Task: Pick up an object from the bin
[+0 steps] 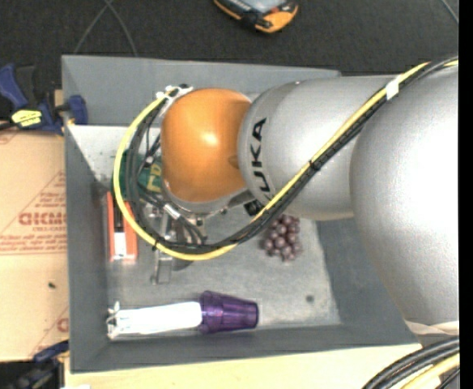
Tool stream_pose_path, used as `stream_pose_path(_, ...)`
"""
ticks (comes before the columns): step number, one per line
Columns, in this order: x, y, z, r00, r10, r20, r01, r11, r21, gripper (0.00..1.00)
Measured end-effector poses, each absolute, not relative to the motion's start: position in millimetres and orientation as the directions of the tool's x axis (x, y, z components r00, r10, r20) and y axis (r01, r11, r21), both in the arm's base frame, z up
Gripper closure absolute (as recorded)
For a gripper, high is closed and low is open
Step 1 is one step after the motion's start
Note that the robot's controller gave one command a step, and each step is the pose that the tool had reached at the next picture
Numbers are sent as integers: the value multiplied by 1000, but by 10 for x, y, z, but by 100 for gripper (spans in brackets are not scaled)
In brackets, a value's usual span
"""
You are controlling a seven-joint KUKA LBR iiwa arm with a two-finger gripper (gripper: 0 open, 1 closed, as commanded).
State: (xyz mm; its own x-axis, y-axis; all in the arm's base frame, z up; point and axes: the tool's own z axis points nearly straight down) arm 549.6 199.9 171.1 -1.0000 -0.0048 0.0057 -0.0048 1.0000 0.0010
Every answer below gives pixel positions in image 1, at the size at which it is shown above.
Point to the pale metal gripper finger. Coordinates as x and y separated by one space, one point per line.
167 269
156 268

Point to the orange and white box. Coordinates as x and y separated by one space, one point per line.
120 241

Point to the green packet yellow print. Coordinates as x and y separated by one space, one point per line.
150 178

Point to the grey metal bin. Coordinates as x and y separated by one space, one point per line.
228 282

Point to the purple plastic cup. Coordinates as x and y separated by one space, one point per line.
228 312

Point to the purple toy grape bunch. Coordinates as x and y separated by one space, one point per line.
282 239

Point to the brown cardboard board red print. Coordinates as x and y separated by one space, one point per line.
26 257

